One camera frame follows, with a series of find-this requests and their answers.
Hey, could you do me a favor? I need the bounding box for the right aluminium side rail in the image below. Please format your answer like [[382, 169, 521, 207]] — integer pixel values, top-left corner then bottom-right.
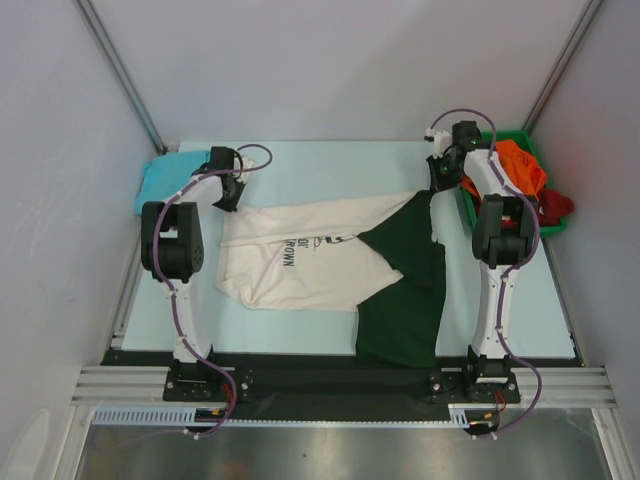
[[542, 238, 585, 367]]

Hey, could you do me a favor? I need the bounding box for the left aluminium corner post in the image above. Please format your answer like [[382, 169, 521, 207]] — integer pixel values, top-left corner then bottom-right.
[[73, 0, 168, 155]]

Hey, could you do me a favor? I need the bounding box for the folded teal t-shirt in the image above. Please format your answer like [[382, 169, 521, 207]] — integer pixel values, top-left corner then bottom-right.
[[134, 150, 210, 216]]

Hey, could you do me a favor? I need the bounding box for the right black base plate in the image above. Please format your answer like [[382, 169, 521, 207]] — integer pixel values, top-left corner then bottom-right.
[[428, 370, 521, 405]]

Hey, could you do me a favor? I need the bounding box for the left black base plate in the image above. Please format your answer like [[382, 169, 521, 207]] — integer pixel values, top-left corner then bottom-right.
[[162, 364, 254, 403]]

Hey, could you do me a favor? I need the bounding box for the white and green t-shirt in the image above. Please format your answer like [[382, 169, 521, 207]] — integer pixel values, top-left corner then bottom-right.
[[216, 190, 446, 368]]

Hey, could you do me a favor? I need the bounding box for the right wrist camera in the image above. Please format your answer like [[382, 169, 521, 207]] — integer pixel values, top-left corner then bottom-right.
[[424, 128, 453, 158]]

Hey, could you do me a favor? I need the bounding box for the right aluminium corner post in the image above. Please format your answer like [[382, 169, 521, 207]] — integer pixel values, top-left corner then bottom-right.
[[522, 0, 607, 134]]

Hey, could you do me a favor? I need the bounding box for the aluminium side rail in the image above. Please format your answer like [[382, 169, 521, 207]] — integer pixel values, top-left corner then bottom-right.
[[106, 221, 159, 352], [542, 238, 585, 367]]

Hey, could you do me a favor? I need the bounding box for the aluminium front rail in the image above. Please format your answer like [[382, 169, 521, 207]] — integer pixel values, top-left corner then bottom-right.
[[71, 366, 616, 408]]

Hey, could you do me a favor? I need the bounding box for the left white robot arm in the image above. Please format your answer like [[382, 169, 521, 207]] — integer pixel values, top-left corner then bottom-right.
[[135, 146, 254, 365]]

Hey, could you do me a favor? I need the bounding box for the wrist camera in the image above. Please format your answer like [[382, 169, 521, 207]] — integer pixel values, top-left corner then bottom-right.
[[233, 153, 255, 183], [424, 128, 453, 158]]

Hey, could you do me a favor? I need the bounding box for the green plastic bin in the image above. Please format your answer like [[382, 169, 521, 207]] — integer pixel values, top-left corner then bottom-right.
[[457, 129, 571, 236]]

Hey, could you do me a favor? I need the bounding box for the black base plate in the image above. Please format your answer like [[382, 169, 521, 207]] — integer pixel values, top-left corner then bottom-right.
[[162, 364, 254, 403], [428, 370, 521, 405]]

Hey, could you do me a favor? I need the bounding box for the left aluminium side rail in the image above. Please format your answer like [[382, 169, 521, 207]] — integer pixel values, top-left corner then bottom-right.
[[106, 221, 159, 352]]

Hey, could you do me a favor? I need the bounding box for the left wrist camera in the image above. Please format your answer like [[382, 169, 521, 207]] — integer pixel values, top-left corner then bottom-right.
[[233, 153, 255, 183]]

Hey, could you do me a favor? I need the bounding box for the red t-shirt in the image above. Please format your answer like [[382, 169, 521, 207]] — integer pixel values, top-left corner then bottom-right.
[[538, 187, 575, 227]]

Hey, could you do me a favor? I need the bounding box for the slotted cable duct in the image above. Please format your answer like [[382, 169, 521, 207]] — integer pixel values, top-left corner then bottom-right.
[[92, 403, 501, 427]]

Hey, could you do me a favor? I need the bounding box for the aluminium corner post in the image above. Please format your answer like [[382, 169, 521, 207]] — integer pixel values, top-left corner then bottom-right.
[[73, 0, 168, 155], [522, 0, 607, 134]]

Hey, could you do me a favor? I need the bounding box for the orange t-shirt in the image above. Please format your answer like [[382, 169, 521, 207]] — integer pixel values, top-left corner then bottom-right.
[[461, 140, 547, 199]]

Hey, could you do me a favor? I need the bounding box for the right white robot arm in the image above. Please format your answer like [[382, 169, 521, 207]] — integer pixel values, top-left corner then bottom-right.
[[425, 121, 540, 401]]

